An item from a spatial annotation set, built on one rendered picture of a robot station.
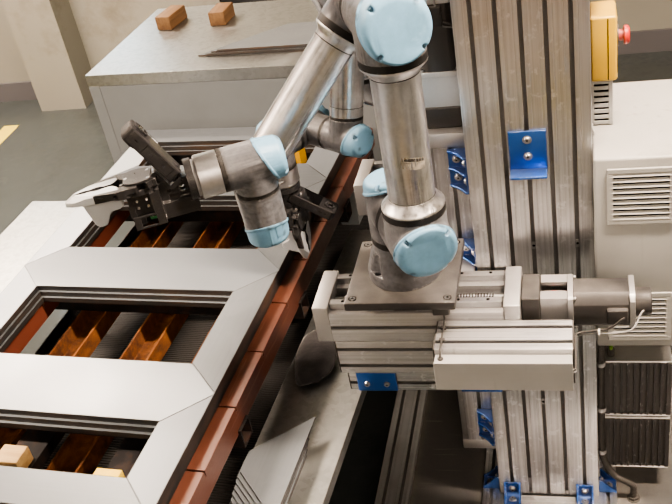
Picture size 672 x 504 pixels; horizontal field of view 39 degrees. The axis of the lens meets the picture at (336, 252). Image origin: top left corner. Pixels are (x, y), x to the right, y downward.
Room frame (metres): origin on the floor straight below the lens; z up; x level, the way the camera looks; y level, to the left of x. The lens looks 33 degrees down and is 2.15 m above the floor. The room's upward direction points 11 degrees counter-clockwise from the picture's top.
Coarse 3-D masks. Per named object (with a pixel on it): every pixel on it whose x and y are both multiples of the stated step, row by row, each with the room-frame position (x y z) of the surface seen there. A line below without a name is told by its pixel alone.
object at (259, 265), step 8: (256, 256) 2.03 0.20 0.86; (264, 256) 2.02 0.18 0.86; (256, 264) 1.99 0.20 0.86; (264, 264) 1.99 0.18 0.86; (248, 272) 1.96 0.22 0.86; (256, 272) 1.96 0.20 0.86; (264, 272) 1.95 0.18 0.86; (240, 280) 1.94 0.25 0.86; (248, 280) 1.93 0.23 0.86; (256, 280) 1.92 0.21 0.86
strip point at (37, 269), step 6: (60, 252) 2.25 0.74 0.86; (42, 258) 2.24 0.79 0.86; (48, 258) 2.23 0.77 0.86; (54, 258) 2.22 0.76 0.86; (30, 264) 2.22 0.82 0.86; (36, 264) 2.21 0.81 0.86; (42, 264) 2.20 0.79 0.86; (48, 264) 2.20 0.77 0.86; (30, 270) 2.19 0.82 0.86; (36, 270) 2.18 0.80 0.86; (42, 270) 2.17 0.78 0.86; (48, 270) 2.17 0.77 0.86; (36, 276) 2.15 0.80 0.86; (42, 276) 2.14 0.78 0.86; (36, 282) 2.12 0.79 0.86
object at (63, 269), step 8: (72, 248) 2.26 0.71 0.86; (80, 248) 2.25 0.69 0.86; (88, 248) 2.24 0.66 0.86; (64, 256) 2.22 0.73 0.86; (72, 256) 2.21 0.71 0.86; (80, 256) 2.21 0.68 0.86; (56, 264) 2.19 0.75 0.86; (64, 264) 2.18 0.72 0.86; (72, 264) 2.17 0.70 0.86; (80, 264) 2.16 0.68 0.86; (48, 272) 2.16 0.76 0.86; (56, 272) 2.15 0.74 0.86; (64, 272) 2.14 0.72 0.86; (72, 272) 2.13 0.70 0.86; (48, 280) 2.12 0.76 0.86; (56, 280) 2.11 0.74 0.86; (64, 280) 2.10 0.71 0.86
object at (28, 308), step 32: (320, 192) 2.30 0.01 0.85; (288, 256) 2.02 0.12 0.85; (64, 288) 2.07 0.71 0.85; (96, 288) 2.04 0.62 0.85; (128, 288) 2.00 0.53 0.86; (256, 320) 1.78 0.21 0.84; (0, 352) 1.89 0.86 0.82; (224, 384) 1.58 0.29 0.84; (0, 416) 1.62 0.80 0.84; (32, 416) 1.60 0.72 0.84; (64, 416) 1.57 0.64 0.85; (192, 448) 1.41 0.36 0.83
